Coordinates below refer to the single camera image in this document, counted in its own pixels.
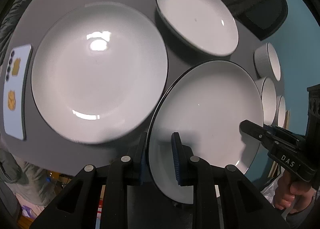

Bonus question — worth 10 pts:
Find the white ribbed small bowl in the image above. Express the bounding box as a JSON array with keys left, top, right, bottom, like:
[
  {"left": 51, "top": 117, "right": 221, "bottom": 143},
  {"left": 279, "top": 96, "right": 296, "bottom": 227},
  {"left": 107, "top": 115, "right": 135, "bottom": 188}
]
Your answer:
[
  {"left": 255, "top": 77, "right": 277, "bottom": 125},
  {"left": 253, "top": 42, "right": 281, "bottom": 81},
  {"left": 275, "top": 95, "right": 286, "bottom": 128}
]

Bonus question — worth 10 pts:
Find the large white plate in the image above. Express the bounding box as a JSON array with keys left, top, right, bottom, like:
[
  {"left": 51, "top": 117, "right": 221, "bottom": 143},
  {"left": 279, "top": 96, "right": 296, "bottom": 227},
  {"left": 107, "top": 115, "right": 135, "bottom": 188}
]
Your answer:
[{"left": 31, "top": 2, "right": 168, "bottom": 144}]

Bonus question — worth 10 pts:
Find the black mesh office chair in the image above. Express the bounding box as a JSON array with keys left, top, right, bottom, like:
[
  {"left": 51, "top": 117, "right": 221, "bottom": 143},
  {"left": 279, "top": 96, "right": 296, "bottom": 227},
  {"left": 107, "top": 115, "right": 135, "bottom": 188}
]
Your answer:
[{"left": 236, "top": 0, "right": 288, "bottom": 40}]

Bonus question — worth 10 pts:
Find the person's right hand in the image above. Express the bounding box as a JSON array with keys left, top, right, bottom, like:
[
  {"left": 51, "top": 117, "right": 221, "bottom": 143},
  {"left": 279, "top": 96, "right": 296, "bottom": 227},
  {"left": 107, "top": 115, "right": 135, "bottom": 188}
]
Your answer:
[{"left": 273, "top": 171, "right": 316, "bottom": 214}]

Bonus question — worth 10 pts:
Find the white plate with black rim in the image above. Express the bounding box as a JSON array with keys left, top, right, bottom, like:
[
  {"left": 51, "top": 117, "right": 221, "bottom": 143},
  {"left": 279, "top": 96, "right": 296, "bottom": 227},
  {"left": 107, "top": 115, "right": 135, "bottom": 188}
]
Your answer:
[{"left": 147, "top": 60, "right": 263, "bottom": 204}]

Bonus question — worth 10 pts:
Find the white shallow bowl dark outside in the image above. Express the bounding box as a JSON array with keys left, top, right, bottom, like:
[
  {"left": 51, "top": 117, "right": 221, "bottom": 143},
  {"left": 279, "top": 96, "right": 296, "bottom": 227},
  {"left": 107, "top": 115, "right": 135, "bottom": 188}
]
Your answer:
[{"left": 156, "top": 0, "right": 239, "bottom": 57}]

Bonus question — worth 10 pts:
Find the grey puffer jacket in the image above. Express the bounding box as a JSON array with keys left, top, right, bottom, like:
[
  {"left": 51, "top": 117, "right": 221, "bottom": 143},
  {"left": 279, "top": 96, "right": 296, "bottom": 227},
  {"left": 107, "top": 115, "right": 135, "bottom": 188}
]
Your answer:
[{"left": 1, "top": 0, "right": 32, "bottom": 64}]

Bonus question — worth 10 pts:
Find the light blue smartphone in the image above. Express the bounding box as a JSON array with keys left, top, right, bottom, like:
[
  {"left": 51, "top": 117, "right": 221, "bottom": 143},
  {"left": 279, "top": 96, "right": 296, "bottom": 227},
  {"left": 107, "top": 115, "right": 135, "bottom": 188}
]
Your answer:
[{"left": 3, "top": 44, "right": 33, "bottom": 140}]

